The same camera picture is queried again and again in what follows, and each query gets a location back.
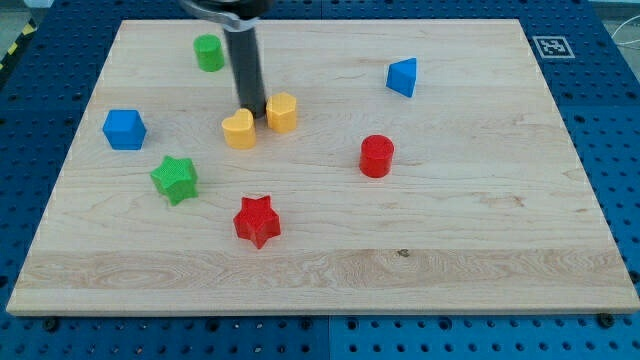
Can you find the green cylinder block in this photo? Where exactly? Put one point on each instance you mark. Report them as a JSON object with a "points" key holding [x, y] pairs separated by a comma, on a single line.
{"points": [[208, 52]]}

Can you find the blue triangle block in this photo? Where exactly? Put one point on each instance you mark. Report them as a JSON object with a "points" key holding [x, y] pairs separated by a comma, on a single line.
{"points": [[402, 76]]}

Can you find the red star block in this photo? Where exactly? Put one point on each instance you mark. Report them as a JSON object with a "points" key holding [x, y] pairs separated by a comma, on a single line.
{"points": [[257, 221]]}

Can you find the green star block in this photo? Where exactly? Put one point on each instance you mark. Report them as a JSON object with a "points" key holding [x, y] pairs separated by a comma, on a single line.
{"points": [[176, 179]]}

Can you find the yellow black hazard tape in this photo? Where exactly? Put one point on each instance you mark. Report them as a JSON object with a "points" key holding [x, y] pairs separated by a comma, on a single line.
{"points": [[19, 45]]}

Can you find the white fiducial marker tag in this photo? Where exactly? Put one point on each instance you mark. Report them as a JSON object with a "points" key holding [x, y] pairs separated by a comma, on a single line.
{"points": [[553, 47]]}

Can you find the yellow hexagon block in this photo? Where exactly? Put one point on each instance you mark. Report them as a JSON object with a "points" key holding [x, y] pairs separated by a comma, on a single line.
{"points": [[281, 112]]}

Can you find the blue cube block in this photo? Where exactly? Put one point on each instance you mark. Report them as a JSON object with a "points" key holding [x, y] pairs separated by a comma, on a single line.
{"points": [[124, 129]]}

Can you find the yellow heart block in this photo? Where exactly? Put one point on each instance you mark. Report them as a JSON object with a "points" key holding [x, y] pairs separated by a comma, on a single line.
{"points": [[239, 130]]}

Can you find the red cylinder block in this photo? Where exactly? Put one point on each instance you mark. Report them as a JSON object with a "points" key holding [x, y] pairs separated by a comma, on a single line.
{"points": [[376, 156]]}

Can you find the wooden board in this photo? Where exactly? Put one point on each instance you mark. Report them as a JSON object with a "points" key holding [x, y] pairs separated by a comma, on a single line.
{"points": [[486, 209]]}

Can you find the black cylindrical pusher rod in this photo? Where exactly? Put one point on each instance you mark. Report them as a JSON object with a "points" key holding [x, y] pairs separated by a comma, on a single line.
{"points": [[244, 56]]}

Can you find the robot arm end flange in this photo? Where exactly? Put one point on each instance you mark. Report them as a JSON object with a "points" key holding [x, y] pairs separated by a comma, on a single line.
{"points": [[233, 15]]}

